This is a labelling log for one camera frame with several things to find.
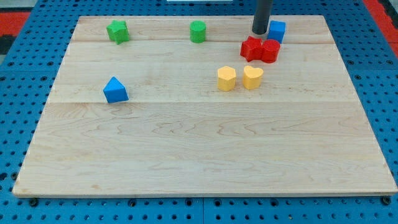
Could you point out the light wooden board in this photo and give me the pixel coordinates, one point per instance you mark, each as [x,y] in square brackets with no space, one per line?
[302,133]

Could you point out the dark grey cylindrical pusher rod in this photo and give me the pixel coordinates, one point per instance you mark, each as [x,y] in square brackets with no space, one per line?
[261,16]

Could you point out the green star block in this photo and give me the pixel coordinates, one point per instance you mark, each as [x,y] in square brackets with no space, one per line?
[118,31]

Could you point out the green cylinder block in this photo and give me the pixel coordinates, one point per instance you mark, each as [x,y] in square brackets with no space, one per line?
[197,32]

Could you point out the yellow hexagon block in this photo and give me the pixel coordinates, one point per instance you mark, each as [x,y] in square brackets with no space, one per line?
[226,78]

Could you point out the yellow heart block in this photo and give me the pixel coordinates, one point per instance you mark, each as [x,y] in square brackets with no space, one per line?
[252,77]

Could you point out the blue triangle block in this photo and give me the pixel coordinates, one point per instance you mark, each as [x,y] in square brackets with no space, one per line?
[115,91]

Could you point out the blue cube block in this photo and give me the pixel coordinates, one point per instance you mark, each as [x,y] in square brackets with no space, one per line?
[276,31]

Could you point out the red star block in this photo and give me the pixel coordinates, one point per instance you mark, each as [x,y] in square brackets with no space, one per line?
[251,49]

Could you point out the red cylinder block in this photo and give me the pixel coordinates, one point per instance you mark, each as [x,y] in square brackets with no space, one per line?
[270,50]

